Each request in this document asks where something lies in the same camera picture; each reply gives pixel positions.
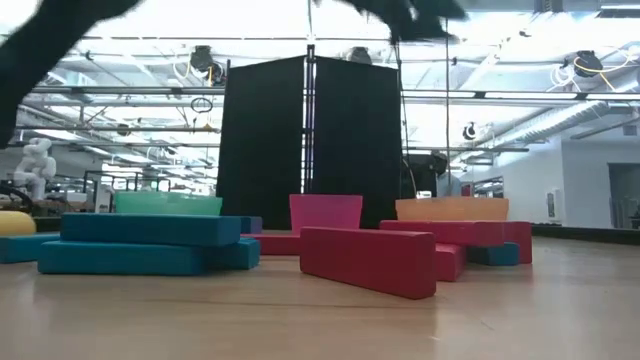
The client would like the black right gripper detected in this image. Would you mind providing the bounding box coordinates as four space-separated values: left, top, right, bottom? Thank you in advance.
314 0 470 45

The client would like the long red wooden block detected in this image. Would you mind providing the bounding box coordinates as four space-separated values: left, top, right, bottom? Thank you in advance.
378 219 506 248
433 242 468 283
299 225 438 301

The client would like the red wooden arch block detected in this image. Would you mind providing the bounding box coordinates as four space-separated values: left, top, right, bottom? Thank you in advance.
241 232 302 257
502 220 533 265

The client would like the yellow wooden cylinder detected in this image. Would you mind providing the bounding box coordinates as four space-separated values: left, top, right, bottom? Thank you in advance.
0 210 38 238

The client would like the black fabric partition panel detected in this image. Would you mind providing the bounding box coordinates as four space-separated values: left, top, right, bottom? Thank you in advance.
216 54 307 231
310 55 404 230

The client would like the orange plastic bin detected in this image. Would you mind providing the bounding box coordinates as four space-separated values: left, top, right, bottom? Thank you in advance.
394 196 510 224

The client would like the red plastic bin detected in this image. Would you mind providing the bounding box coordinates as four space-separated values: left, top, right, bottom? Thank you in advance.
288 193 365 235

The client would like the slim blue wooden block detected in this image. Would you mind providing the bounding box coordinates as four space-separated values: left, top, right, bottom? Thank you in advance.
0 232 62 265
466 241 522 267

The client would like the thick blue wooden block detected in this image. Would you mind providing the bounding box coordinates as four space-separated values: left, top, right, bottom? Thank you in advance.
238 215 264 236

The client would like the teal plastic bin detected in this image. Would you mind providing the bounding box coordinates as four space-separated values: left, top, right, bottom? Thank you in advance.
113 191 224 217

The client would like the flat blue wooden block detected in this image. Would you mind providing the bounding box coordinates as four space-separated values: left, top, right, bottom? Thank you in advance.
37 237 262 277
59 212 243 248

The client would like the white humanoid robot figure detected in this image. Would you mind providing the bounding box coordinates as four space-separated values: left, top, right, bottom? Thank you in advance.
12 137 58 202

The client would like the silver ceiling duct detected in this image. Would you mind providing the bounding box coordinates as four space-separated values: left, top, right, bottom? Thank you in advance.
479 99 640 151

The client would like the white wall-mounted unit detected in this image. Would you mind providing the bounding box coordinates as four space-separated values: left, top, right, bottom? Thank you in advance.
544 188 565 224

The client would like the black hanging ring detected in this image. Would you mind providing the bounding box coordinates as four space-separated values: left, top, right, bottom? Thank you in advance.
190 96 215 115

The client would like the black aluminium table frame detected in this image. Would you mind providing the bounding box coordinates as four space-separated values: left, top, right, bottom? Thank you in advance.
530 224 640 247

